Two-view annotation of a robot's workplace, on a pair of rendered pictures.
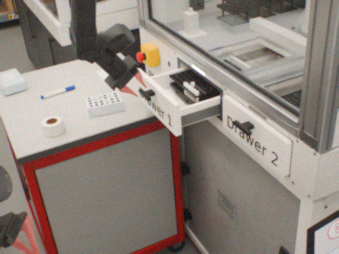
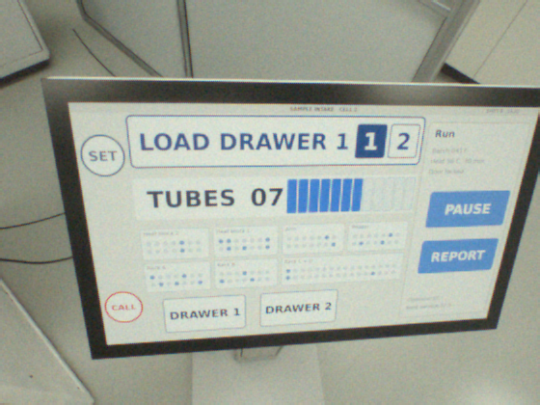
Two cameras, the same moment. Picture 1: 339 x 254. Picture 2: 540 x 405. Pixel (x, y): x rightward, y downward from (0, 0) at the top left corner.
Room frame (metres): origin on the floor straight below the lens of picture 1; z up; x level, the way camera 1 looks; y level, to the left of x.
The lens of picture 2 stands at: (0.47, -0.11, 1.44)
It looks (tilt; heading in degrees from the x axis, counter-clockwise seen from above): 59 degrees down; 238
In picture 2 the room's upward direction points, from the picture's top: 11 degrees clockwise
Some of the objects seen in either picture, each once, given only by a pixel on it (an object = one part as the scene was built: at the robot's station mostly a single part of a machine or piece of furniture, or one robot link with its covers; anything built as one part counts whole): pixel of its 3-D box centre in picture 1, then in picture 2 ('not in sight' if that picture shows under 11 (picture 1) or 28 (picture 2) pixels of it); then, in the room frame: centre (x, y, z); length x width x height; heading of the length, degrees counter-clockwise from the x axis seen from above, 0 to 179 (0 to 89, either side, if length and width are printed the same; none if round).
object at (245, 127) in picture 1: (246, 126); not in sight; (1.03, -0.21, 0.91); 0.07 x 0.04 x 0.01; 24
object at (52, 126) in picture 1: (52, 126); not in sight; (1.32, 0.38, 0.78); 0.07 x 0.07 x 0.04
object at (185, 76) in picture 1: (211, 84); not in sight; (1.36, -0.16, 0.87); 0.22 x 0.18 x 0.06; 114
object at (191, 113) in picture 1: (213, 85); not in sight; (1.36, -0.16, 0.86); 0.40 x 0.26 x 0.06; 114
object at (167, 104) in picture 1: (157, 100); not in sight; (1.27, 0.03, 0.87); 0.29 x 0.02 x 0.11; 24
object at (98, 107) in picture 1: (104, 104); not in sight; (1.45, 0.22, 0.78); 0.12 x 0.08 x 0.04; 104
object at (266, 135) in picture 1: (253, 133); not in sight; (1.05, -0.23, 0.87); 0.29 x 0.02 x 0.11; 24
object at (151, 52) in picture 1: (149, 55); not in sight; (1.63, 0.05, 0.88); 0.07 x 0.05 x 0.07; 24
